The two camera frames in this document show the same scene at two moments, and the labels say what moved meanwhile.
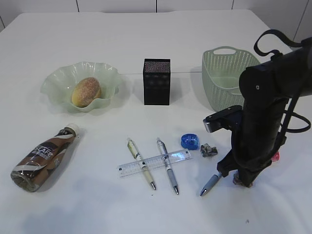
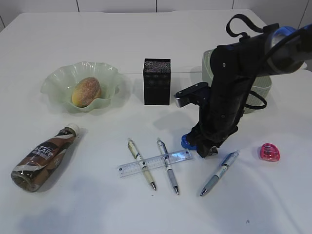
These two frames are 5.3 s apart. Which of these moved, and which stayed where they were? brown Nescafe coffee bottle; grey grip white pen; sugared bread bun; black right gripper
Moved: black right gripper
Stayed: grey grip white pen; sugared bread bun; brown Nescafe coffee bottle
